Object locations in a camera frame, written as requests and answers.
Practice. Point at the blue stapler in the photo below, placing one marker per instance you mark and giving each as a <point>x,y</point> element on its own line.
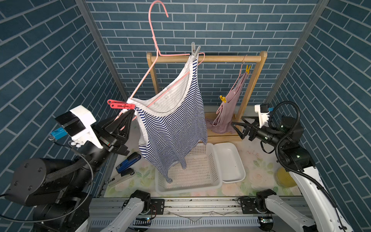
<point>128,162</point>

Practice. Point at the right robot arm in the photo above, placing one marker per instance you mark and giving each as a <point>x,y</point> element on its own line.
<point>280,127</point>

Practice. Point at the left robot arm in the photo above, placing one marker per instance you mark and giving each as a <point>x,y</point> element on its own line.
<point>60,189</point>

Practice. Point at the white stapler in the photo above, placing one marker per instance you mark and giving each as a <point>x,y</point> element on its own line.
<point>121,177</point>

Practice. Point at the blue white striped tank top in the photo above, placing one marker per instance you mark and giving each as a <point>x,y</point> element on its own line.
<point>172,122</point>

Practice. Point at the wooden clothes rack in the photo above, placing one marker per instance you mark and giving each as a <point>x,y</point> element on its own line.
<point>214,80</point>

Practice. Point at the white plastic basket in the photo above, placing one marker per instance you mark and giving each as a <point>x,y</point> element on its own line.
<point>202,173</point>

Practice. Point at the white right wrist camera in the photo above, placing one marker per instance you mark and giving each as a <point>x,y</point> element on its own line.
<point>263,111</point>

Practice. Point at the grey clothespin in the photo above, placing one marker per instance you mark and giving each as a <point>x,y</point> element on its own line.
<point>195,49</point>

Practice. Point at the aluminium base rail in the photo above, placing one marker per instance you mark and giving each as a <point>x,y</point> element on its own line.
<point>197,214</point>

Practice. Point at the white plastic tray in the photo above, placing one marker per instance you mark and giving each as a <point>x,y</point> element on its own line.
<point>231,166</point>

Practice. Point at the aluminium corner post left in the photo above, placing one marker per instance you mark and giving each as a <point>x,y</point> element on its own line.
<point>87,16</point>

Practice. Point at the yellow clothespin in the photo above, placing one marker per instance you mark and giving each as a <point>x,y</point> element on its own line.
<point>248,68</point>
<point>223,99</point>

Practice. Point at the pink tank top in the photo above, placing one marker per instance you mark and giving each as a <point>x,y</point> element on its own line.
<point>222,123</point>

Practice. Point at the red clothespin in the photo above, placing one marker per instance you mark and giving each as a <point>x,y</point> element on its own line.
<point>120,105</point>

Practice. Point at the aluminium corner post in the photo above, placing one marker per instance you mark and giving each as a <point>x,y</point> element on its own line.
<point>87,16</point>
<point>313,19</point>

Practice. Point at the yellow clothespin lower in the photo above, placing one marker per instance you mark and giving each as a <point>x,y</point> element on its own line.
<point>223,99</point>

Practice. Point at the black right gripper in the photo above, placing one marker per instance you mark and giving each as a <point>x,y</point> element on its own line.
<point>253,129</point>

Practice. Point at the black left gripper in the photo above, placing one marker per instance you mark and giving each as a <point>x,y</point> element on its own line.
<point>109,140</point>

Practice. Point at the aluminium corner post right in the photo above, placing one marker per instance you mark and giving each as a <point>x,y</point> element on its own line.
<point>313,19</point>

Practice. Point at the yellow clothespin upper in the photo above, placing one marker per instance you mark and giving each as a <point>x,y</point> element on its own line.
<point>248,68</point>

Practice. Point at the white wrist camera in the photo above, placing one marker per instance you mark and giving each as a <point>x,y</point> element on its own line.
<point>78,125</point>
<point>263,111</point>

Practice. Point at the yellow cup with pens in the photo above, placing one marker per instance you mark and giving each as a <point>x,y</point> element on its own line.
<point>284,179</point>

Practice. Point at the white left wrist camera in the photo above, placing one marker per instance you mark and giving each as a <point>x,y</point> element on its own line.
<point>78,125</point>

